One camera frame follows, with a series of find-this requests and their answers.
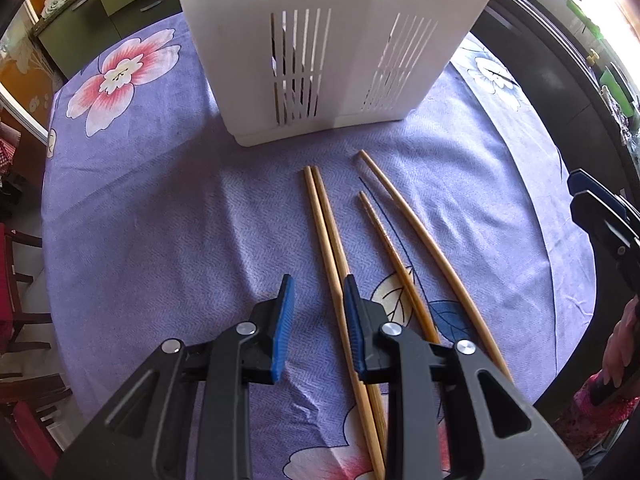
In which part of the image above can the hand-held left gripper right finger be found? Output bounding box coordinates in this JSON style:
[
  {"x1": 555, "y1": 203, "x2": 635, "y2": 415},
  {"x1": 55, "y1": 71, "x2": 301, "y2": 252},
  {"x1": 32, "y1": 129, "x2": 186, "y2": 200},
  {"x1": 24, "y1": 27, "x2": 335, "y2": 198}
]
[{"x1": 342, "y1": 274, "x2": 583, "y2": 480}]

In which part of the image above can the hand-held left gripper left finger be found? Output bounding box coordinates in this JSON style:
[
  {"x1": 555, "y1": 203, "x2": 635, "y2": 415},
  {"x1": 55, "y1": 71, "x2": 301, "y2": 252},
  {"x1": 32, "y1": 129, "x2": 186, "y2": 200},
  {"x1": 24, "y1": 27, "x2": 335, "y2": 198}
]
[{"x1": 52, "y1": 274, "x2": 296, "y2": 480}]

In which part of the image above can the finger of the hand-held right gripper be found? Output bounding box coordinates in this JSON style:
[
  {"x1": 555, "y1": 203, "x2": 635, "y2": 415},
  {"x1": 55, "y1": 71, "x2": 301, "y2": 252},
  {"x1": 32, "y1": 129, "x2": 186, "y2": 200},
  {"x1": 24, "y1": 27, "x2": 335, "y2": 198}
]
[
  {"x1": 567, "y1": 169, "x2": 630, "y2": 212},
  {"x1": 570, "y1": 191, "x2": 640, "y2": 262}
]

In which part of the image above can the white plastic utensil holder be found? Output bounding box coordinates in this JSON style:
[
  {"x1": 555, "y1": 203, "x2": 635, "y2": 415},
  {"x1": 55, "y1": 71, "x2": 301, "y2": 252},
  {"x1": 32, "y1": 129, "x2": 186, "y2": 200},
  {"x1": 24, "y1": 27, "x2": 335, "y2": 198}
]
[{"x1": 167, "y1": 0, "x2": 513, "y2": 148}]

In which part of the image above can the person's right hand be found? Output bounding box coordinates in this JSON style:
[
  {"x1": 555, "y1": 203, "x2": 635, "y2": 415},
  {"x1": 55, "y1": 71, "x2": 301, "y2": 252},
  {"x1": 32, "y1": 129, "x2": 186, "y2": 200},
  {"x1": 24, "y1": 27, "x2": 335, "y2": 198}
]
[{"x1": 601, "y1": 305, "x2": 640, "y2": 391}]

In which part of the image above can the green plastic basin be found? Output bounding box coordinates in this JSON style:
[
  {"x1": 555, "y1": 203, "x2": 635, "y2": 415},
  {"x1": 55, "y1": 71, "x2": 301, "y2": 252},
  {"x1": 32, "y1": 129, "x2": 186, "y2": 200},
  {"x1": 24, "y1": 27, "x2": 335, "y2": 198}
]
[{"x1": 599, "y1": 66, "x2": 634, "y2": 107}]

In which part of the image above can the purple floral tablecloth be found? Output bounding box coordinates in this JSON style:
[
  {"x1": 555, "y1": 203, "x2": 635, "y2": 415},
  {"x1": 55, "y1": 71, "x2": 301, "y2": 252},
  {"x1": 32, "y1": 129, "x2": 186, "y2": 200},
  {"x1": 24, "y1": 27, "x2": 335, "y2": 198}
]
[{"x1": 42, "y1": 10, "x2": 599, "y2": 480}]

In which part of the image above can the green plastic tray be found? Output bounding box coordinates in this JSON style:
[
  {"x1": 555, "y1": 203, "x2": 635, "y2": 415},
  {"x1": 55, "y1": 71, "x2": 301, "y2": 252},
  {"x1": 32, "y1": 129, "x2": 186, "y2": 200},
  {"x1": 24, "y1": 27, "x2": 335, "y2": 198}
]
[{"x1": 565, "y1": 0, "x2": 602, "y2": 37}]

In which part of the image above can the green base cabinet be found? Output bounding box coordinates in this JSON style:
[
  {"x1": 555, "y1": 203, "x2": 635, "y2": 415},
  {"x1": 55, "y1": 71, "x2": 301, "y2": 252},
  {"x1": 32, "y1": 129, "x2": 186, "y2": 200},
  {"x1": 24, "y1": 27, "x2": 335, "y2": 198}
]
[{"x1": 36, "y1": 0, "x2": 184, "y2": 79}]

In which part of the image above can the floral sliding glass door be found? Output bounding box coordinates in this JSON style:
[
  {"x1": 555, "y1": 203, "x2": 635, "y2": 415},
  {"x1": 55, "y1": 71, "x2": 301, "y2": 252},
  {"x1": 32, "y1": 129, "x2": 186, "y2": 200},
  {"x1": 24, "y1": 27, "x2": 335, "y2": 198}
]
[{"x1": 0, "y1": 0, "x2": 57, "y2": 142}]

